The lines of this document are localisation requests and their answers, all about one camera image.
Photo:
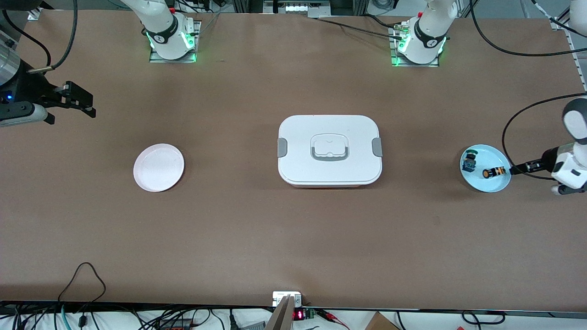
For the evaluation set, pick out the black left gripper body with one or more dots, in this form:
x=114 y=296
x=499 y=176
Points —
x=535 y=165

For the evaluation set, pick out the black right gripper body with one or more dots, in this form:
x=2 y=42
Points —
x=31 y=88

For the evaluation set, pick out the orange push-button switch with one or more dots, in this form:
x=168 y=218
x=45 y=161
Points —
x=494 y=173

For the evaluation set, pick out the light blue round plate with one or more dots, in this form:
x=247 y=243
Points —
x=497 y=158

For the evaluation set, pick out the pink round plate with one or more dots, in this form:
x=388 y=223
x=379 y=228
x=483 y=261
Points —
x=158 y=167

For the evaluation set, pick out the brown cardboard box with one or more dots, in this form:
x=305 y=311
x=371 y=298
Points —
x=380 y=323

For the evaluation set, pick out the white lunch box grey clips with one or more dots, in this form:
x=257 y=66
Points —
x=298 y=174

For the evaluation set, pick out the metal equipment rack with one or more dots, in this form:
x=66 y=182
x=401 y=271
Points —
x=296 y=8

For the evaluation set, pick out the red LED display module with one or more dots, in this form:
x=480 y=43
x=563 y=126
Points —
x=300 y=315

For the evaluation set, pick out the small white socket block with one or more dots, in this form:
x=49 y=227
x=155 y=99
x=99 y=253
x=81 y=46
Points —
x=279 y=298

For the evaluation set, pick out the green push-button switch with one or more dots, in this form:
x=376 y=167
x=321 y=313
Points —
x=469 y=161

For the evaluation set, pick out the aluminium frame corner profile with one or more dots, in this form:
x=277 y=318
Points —
x=35 y=14

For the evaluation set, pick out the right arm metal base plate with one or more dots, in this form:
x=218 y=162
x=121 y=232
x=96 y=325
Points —
x=156 y=60

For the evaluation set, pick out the aluminium frame rail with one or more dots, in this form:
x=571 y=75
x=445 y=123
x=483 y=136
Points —
x=562 y=23

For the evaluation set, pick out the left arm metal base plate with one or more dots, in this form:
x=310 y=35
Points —
x=415 y=65

